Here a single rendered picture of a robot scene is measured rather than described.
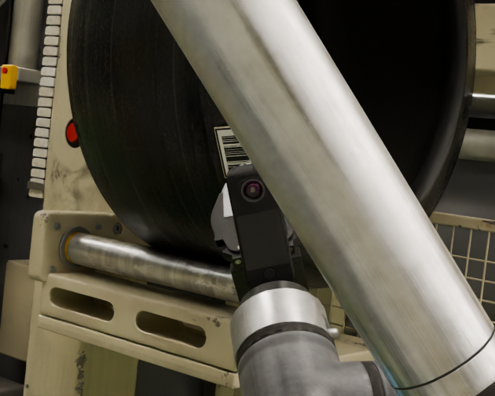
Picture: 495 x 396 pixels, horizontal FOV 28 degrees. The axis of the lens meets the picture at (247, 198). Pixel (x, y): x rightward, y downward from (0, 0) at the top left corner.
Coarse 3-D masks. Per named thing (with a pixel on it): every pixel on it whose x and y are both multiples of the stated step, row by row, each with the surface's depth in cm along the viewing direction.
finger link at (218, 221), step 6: (222, 192) 102; (222, 198) 101; (216, 204) 101; (222, 204) 101; (216, 210) 100; (222, 210) 100; (216, 216) 99; (222, 216) 99; (216, 222) 99; (222, 222) 98; (228, 222) 98; (216, 228) 98; (222, 228) 98; (216, 234) 97; (216, 240) 97; (222, 240) 97; (216, 246) 97; (222, 246) 97
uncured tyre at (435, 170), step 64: (128, 0) 111; (320, 0) 158; (384, 0) 154; (448, 0) 138; (128, 64) 111; (384, 64) 157; (448, 64) 142; (128, 128) 114; (192, 128) 107; (384, 128) 156; (448, 128) 140; (128, 192) 120; (192, 192) 112
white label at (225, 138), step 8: (216, 128) 106; (224, 128) 106; (216, 136) 106; (224, 136) 106; (232, 136) 106; (224, 144) 107; (232, 144) 106; (224, 152) 107; (232, 152) 107; (240, 152) 107; (224, 160) 108; (232, 160) 107; (240, 160) 107; (248, 160) 107; (224, 168) 108; (224, 176) 108
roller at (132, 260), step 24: (72, 240) 137; (96, 240) 134; (120, 240) 134; (96, 264) 134; (120, 264) 130; (144, 264) 127; (168, 264) 125; (192, 264) 123; (216, 264) 121; (192, 288) 123; (216, 288) 120
